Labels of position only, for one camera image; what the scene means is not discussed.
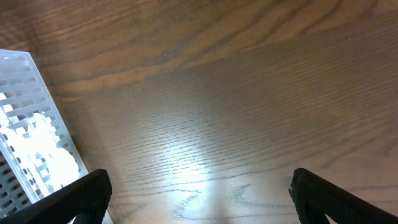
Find clear plastic basket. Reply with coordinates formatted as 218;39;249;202
0;49;113;224

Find white plastic spoon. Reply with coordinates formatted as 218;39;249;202
1;113;80;197

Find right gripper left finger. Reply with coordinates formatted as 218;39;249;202
1;169;112;224

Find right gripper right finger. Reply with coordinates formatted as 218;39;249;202
289;168;397;224

